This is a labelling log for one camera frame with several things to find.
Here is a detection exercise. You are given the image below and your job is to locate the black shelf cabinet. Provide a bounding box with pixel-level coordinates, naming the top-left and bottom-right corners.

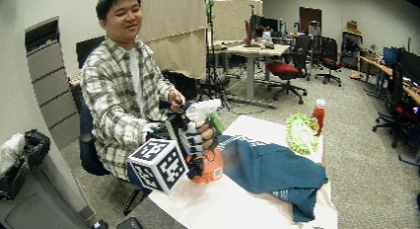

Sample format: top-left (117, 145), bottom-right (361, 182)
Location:
top-left (341, 30), bottom-right (365, 72)

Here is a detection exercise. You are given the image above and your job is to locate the long wooden desk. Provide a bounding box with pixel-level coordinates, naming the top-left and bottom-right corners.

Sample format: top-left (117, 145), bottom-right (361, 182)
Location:
top-left (359, 55), bottom-right (420, 106)

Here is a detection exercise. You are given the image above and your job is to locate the black bag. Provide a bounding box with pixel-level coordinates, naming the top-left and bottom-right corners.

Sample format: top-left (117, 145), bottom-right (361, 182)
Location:
top-left (0, 128), bottom-right (54, 201)

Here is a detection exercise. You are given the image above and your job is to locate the dark blue chair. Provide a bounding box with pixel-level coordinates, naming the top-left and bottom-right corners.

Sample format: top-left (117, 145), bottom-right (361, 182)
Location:
top-left (77, 90), bottom-right (152, 217)

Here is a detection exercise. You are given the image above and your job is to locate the cardboard box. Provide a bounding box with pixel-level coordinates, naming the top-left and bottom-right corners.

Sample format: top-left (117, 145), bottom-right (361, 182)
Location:
top-left (346, 20), bottom-right (362, 34)

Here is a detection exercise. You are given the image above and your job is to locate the light wooden desk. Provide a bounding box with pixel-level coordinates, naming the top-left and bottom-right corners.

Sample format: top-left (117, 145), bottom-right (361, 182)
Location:
top-left (213, 40), bottom-right (293, 110)

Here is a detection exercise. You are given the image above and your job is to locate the red seat office chair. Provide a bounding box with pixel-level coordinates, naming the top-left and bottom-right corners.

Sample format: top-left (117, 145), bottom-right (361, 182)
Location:
top-left (311, 36), bottom-right (346, 88)
top-left (265, 35), bottom-right (314, 106)

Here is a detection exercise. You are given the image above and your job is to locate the row of dark monitors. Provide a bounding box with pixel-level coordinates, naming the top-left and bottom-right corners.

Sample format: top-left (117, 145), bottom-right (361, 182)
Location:
top-left (382, 45), bottom-right (420, 86)

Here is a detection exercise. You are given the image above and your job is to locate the person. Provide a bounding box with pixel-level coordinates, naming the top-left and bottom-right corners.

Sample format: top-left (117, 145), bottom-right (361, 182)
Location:
top-left (79, 0), bottom-right (221, 184)

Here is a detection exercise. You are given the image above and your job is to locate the black desk monitor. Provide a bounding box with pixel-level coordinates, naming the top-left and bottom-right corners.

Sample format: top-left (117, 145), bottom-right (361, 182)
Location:
top-left (249, 14), bottom-right (282, 39)

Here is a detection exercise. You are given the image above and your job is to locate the grey bin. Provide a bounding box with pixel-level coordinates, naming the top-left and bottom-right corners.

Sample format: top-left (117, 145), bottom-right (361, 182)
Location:
top-left (0, 156), bottom-right (97, 229)

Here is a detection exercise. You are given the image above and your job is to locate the red bottle with white cap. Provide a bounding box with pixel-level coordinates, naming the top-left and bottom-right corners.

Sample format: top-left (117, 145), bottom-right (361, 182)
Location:
top-left (310, 98), bottom-right (329, 137)

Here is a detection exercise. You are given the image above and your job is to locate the large beige partition panel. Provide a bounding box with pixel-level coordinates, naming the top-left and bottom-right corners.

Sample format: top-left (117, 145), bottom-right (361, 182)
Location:
top-left (139, 0), bottom-right (209, 80)

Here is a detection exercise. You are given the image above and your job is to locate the teal cloth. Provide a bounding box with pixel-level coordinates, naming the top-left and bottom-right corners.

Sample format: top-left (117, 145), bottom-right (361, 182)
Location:
top-left (217, 134), bottom-right (330, 224)

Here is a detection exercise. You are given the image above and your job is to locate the small beige partition panel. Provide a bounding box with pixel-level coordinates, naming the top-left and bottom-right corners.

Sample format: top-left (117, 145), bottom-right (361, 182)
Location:
top-left (212, 0), bottom-right (264, 42)

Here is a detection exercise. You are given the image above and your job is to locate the white plastic bag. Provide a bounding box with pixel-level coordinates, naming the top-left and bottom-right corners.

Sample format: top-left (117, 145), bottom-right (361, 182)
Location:
top-left (0, 132), bottom-right (27, 176)

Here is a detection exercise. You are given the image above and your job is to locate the white cube with black markers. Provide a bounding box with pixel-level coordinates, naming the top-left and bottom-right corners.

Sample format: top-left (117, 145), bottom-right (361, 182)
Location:
top-left (127, 138), bottom-right (190, 194)

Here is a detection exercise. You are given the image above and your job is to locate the black office chair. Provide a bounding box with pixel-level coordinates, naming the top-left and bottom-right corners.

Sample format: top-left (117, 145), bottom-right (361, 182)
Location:
top-left (370, 60), bottom-right (420, 149)

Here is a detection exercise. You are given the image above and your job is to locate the black tripod stand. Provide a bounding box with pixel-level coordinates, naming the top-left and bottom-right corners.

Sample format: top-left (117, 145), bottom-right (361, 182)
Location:
top-left (201, 0), bottom-right (234, 113)

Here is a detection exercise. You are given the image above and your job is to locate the brown door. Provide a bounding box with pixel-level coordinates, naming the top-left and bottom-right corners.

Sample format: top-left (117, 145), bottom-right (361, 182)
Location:
top-left (298, 6), bottom-right (325, 37)

